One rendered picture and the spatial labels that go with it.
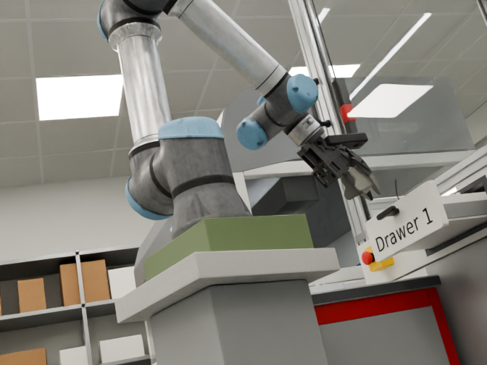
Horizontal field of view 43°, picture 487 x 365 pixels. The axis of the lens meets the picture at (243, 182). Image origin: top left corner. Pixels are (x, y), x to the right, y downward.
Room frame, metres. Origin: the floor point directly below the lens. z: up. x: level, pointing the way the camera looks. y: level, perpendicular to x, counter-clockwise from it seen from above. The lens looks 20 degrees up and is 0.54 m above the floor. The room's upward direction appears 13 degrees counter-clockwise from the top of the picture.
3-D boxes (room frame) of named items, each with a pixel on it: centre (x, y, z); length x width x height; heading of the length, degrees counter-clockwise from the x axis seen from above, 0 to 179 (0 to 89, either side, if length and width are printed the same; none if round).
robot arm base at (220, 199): (1.06, 0.07, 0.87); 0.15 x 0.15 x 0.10
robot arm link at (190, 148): (1.06, 0.08, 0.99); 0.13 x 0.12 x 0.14; 37
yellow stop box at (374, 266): (1.83, -0.34, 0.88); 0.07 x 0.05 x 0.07; 24
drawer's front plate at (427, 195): (1.48, -0.35, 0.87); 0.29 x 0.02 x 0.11; 24
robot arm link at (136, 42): (1.16, 0.16, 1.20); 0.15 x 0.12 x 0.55; 37
